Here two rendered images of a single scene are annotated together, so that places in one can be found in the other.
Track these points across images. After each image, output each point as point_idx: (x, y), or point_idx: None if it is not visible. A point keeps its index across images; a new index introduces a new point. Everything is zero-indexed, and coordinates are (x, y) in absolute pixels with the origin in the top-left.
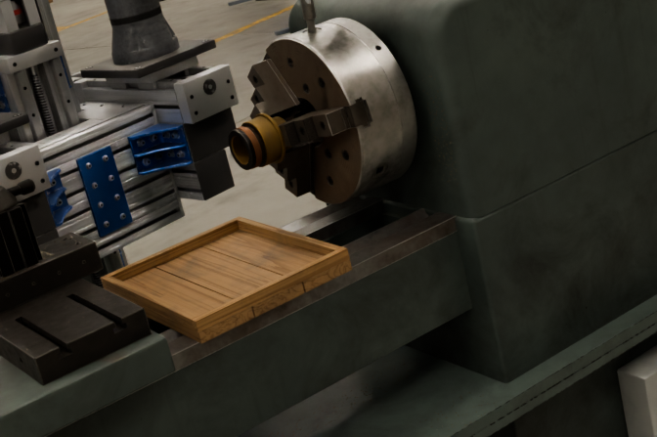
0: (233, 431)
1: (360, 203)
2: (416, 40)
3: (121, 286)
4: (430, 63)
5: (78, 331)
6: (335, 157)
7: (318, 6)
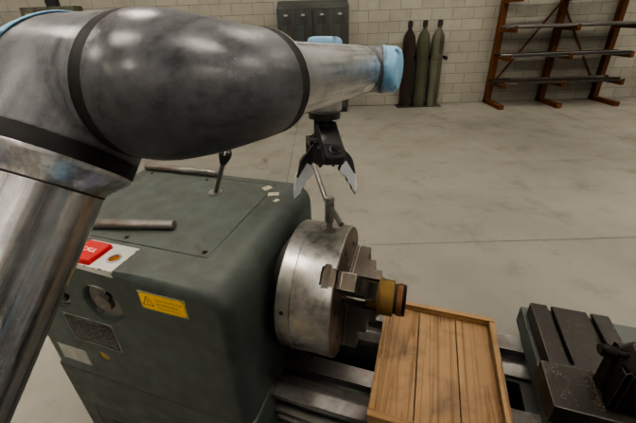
0: None
1: (295, 361)
2: (306, 211)
3: (511, 414)
4: (309, 218)
5: (575, 315)
6: None
7: (244, 263)
